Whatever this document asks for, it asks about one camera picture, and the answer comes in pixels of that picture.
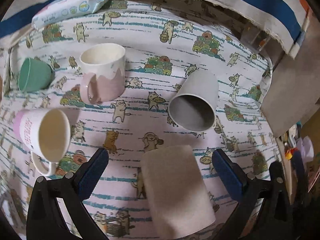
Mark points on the cat print bed sheet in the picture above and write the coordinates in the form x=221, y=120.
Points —
x=164, y=44

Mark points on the green plastic cup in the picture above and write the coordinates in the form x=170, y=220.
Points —
x=34, y=75

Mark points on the grey mug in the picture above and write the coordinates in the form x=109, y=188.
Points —
x=193, y=107

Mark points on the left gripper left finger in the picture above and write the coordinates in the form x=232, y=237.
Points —
x=45, y=219

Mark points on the white mug with pink text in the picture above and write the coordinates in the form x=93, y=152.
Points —
x=47, y=134

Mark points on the pink and cream mug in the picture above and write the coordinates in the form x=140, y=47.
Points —
x=103, y=73

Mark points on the beige square cup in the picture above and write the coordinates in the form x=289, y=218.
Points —
x=177, y=196

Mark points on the wet wipes pack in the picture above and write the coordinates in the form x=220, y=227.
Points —
x=60, y=10

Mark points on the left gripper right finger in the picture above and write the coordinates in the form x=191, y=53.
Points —
x=274, y=217

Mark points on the wooden bed side panel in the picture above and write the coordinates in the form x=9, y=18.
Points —
x=294, y=92

